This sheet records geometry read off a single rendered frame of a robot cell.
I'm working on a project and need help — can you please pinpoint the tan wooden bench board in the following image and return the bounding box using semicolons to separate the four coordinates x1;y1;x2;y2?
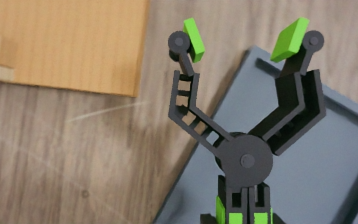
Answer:
0;0;152;97

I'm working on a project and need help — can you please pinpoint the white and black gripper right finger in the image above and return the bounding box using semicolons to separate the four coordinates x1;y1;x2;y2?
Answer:
272;213;286;224

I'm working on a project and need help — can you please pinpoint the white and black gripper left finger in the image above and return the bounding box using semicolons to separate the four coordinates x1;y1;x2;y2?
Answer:
200;214;218;224

